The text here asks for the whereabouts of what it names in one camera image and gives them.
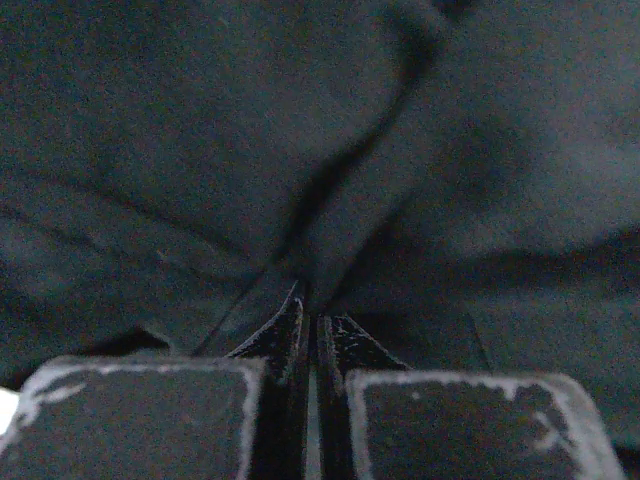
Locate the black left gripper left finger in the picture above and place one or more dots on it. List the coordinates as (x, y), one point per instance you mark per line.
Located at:
(237, 417)

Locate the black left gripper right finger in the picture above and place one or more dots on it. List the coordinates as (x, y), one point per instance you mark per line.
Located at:
(380, 419)

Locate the black button-up shirt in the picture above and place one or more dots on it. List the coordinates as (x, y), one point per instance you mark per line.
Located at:
(460, 177)

